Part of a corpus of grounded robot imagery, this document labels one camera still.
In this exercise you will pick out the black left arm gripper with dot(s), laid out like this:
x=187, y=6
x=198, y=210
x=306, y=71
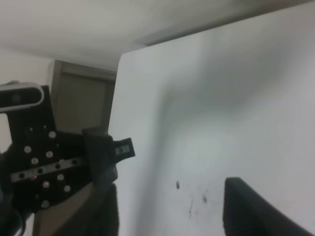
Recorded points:
x=48, y=167

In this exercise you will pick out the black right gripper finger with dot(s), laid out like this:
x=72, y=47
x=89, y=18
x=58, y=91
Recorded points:
x=246, y=213

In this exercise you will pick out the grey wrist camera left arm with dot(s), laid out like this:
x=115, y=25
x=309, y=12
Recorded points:
x=17, y=96

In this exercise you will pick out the brown wooden door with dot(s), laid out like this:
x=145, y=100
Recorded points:
x=81, y=96

